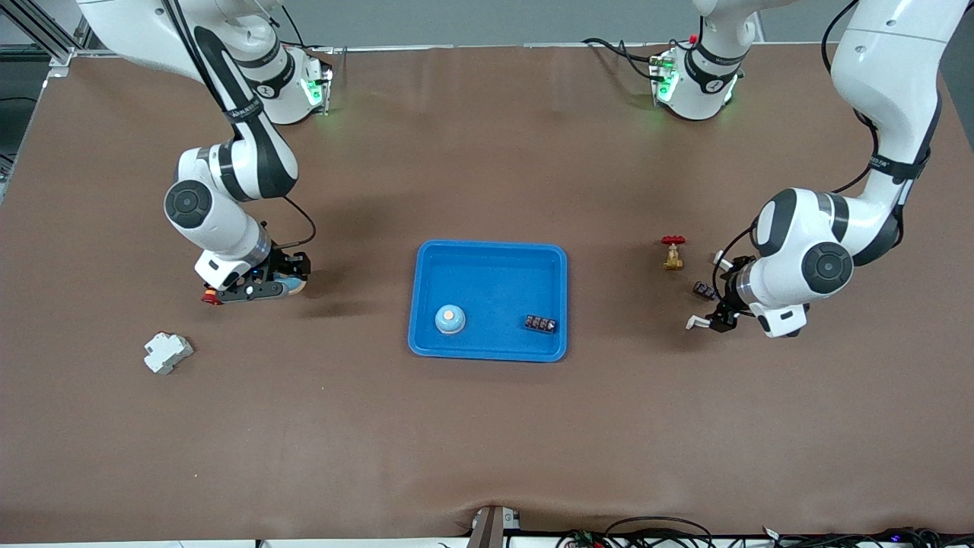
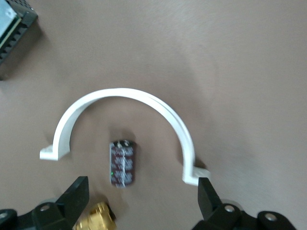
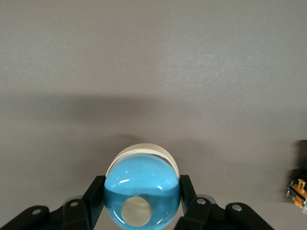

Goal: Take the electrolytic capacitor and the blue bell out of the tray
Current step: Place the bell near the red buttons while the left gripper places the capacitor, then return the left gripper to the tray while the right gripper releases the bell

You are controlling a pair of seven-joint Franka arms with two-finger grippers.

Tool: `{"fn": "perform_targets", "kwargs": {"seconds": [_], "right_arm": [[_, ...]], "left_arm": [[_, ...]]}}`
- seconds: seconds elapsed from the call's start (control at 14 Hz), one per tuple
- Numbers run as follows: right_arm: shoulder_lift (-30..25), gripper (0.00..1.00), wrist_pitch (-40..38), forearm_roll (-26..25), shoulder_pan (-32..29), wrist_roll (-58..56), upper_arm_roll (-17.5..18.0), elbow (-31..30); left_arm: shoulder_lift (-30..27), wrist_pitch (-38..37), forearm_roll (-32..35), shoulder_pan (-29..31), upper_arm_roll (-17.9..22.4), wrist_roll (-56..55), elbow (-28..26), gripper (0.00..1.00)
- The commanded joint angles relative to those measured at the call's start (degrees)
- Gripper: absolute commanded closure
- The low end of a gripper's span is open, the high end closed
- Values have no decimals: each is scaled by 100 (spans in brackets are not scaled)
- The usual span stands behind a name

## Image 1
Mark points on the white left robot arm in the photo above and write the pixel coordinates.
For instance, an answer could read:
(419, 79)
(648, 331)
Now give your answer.
(890, 91)

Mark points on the aluminium frame profile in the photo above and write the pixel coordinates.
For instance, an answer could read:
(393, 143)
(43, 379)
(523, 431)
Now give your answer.
(61, 57)

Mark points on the white plastic circuit breaker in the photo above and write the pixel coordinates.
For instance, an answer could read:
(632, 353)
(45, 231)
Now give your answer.
(167, 353)

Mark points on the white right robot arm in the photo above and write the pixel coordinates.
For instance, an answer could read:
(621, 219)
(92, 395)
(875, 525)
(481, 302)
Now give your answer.
(221, 228)

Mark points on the white curved plastic strip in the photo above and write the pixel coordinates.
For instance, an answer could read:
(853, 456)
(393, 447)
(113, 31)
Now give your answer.
(696, 323)

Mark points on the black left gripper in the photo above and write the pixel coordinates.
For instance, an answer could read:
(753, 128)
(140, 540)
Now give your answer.
(724, 302)

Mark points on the light blue desk bell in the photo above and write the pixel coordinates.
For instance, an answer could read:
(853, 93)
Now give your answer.
(297, 288)
(450, 319)

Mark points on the black terminal block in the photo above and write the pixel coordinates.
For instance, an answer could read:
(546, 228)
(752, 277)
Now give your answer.
(705, 290)

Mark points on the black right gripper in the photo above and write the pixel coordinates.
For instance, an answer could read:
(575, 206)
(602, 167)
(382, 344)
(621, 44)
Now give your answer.
(288, 263)

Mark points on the red orange black push button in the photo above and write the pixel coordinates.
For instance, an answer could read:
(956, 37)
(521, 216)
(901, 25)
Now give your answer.
(208, 299)

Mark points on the blue plastic tray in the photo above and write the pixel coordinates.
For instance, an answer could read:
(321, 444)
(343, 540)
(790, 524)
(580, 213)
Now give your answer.
(494, 289)

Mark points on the metal table edge bracket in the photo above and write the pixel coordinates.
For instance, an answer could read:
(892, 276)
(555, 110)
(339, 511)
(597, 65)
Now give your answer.
(491, 529)

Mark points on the brown table mat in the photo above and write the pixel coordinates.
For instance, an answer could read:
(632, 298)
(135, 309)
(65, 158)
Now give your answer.
(487, 441)

